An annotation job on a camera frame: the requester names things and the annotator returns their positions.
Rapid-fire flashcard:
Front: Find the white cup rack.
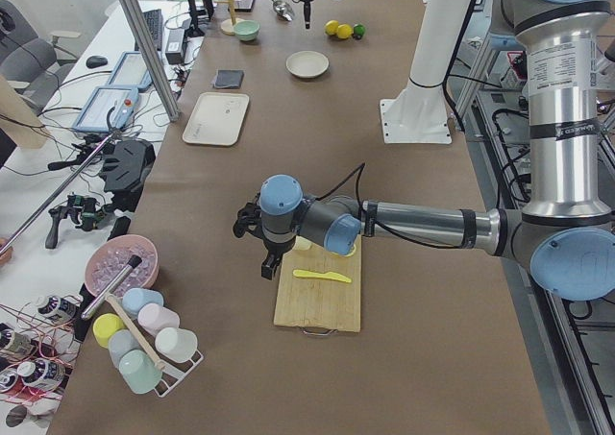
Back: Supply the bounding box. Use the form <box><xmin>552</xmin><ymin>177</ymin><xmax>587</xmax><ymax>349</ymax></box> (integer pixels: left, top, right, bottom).
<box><xmin>154</xmin><ymin>350</ymin><xmax>206</xmax><ymax>398</ymax></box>

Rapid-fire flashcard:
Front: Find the black device on desk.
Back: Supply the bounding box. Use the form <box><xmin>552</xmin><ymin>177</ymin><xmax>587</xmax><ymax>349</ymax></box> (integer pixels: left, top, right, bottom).
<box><xmin>99</xmin><ymin>139</ymin><xmax>156</xmax><ymax>212</ymax></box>

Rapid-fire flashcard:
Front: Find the mint green cup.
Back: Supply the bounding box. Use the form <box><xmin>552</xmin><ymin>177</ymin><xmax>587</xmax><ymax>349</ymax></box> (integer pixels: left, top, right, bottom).
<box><xmin>118</xmin><ymin>350</ymin><xmax>162</xmax><ymax>395</ymax></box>

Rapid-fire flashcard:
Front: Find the grey cup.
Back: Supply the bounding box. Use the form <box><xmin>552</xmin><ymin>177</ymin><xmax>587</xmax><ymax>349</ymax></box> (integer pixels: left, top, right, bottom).
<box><xmin>108</xmin><ymin>329</ymin><xmax>140</xmax><ymax>369</ymax></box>

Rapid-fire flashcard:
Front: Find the yellow lemon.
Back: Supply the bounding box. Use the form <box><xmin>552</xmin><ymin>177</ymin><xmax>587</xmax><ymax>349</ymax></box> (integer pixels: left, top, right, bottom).
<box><xmin>324</xmin><ymin>20</ymin><xmax>339</xmax><ymax>36</ymax></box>
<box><xmin>335</xmin><ymin>24</ymin><xmax>354</xmax><ymax>40</ymax></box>

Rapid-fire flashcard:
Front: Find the wooden mug tree stand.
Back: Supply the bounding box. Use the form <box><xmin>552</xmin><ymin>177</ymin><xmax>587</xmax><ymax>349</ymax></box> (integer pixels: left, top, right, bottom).
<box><xmin>218</xmin><ymin>0</ymin><xmax>242</xmax><ymax>36</ymax></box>

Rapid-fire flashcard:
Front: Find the yellow plastic knife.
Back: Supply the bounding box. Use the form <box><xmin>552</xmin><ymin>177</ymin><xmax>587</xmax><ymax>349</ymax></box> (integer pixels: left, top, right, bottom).
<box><xmin>292</xmin><ymin>269</ymin><xmax>352</xmax><ymax>283</ymax></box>

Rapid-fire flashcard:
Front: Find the teach pendant near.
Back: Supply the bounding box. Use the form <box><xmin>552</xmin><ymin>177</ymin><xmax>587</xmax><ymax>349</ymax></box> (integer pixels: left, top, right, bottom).
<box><xmin>72</xmin><ymin>85</ymin><xmax>139</xmax><ymax>133</ymax></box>

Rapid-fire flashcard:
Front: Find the mint green bowl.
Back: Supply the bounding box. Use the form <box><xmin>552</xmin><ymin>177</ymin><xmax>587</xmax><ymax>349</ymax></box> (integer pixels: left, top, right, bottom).
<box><xmin>234</xmin><ymin>20</ymin><xmax>260</xmax><ymax>42</ymax></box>

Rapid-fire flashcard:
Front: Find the grey office chair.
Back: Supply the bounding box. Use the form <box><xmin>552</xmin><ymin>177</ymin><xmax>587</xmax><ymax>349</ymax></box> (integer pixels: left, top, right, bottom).
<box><xmin>1</xmin><ymin>0</ymin><xmax>78</xmax><ymax>91</ymax></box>

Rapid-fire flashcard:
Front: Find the pink cup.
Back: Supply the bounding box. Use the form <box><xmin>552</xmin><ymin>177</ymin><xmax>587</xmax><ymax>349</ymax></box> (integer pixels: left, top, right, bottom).
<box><xmin>137</xmin><ymin>302</ymin><xmax>180</xmax><ymax>336</ymax></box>

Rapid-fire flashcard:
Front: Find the teach pendant far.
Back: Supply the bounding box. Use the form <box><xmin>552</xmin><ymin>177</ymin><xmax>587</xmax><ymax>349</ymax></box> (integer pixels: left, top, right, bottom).
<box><xmin>107</xmin><ymin>51</ymin><xmax>152</xmax><ymax>91</ymax></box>

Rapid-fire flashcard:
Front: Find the round cream plate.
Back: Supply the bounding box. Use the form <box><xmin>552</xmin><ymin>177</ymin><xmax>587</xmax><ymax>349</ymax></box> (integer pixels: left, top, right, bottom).
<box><xmin>285</xmin><ymin>51</ymin><xmax>330</xmax><ymax>79</ymax></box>

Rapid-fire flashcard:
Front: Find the wooden cutting board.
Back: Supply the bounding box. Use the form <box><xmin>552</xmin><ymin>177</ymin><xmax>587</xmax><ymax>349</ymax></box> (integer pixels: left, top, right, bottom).
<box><xmin>273</xmin><ymin>239</ymin><xmax>361</xmax><ymax>335</ymax></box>

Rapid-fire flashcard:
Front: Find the white cup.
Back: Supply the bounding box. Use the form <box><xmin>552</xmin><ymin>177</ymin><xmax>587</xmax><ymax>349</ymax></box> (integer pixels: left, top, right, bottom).
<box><xmin>155</xmin><ymin>327</ymin><xmax>198</xmax><ymax>363</ymax></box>

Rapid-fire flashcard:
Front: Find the metal ice tongs handle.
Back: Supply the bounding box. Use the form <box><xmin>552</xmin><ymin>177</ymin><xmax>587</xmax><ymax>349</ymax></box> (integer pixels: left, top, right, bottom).
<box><xmin>81</xmin><ymin>254</ymin><xmax>142</xmax><ymax>321</ymax></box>

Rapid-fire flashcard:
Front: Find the blue cup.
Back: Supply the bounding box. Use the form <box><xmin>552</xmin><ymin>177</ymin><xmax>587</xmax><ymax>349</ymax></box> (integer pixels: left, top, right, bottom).
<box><xmin>121</xmin><ymin>288</ymin><xmax>164</xmax><ymax>319</ymax></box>

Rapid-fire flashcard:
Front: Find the grey folded cloth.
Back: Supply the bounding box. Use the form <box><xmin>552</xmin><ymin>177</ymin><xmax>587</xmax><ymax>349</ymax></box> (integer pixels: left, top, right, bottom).
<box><xmin>212</xmin><ymin>69</ymin><xmax>244</xmax><ymax>89</ymax></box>

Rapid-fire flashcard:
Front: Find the yellow lemon upper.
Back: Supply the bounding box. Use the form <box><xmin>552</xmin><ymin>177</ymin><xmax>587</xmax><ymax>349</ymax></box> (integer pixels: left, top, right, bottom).
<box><xmin>335</xmin><ymin>24</ymin><xmax>354</xmax><ymax>40</ymax></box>

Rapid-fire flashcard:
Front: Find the metal scoop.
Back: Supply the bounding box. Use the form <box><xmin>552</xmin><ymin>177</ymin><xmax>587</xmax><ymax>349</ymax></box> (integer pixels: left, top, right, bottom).
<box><xmin>271</xmin><ymin>0</ymin><xmax>295</xmax><ymax>22</ymax></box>

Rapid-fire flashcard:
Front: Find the yellow cup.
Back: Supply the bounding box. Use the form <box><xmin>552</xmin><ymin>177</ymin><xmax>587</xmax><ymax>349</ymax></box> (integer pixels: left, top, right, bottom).
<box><xmin>92</xmin><ymin>313</ymin><xmax>126</xmax><ymax>349</ymax></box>

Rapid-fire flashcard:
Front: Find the black keyboard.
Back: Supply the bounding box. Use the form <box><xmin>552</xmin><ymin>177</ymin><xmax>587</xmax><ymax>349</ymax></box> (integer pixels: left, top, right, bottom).
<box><xmin>142</xmin><ymin>9</ymin><xmax>164</xmax><ymax>51</ymax></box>

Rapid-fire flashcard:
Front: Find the lemon slice back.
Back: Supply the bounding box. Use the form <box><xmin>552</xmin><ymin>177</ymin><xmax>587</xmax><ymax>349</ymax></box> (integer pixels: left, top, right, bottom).
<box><xmin>344</xmin><ymin>242</ymin><xmax>357</xmax><ymax>257</ymax></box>

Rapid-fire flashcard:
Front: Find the aluminium frame post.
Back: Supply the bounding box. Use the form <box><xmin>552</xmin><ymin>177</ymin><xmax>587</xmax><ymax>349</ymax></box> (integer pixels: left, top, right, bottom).
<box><xmin>118</xmin><ymin>0</ymin><xmax>180</xmax><ymax>122</ymax></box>

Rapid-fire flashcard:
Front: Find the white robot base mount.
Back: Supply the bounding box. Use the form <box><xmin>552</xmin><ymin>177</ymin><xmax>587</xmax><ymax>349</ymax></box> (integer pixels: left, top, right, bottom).
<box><xmin>381</xmin><ymin>0</ymin><xmax>463</xmax><ymax>144</ymax></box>

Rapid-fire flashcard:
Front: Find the pink bowl with ice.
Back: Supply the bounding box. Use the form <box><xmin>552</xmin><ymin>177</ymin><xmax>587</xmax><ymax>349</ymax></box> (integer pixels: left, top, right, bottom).
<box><xmin>85</xmin><ymin>234</ymin><xmax>159</xmax><ymax>297</ymax></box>

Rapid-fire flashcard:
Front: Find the black computer mouse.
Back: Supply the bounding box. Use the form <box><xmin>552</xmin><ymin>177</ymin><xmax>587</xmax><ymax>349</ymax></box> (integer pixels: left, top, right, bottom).
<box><xmin>86</xmin><ymin>56</ymin><xmax>109</xmax><ymax>69</ymax></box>

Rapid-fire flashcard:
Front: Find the white steamed bun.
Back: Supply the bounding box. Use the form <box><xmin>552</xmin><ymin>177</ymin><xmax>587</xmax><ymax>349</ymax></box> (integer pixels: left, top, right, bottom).
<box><xmin>293</xmin><ymin>236</ymin><xmax>312</xmax><ymax>251</ymax></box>

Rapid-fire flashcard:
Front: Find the cream rabbit tray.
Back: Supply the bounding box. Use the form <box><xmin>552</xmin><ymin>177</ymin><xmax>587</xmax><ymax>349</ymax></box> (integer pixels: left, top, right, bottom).
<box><xmin>182</xmin><ymin>92</ymin><xmax>250</xmax><ymax>147</ymax></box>

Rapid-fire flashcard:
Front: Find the teach pendant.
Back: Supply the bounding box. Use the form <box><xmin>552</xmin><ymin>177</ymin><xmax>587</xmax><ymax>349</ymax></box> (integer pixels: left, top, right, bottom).
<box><xmin>72</xmin><ymin>85</ymin><xmax>139</xmax><ymax>133</ymax></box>
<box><xmin>107</xmin><ymin>51</ymin><xmax>152</xmax><ymax>91</ymax></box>

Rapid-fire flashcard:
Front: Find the yellow lemon lower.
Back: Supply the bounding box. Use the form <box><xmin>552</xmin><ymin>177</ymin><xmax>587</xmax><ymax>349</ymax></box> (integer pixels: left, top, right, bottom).
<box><xmin>324</xmin><ymin>20</ymin><xmax>339</xmax><ymax>36</ymax></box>

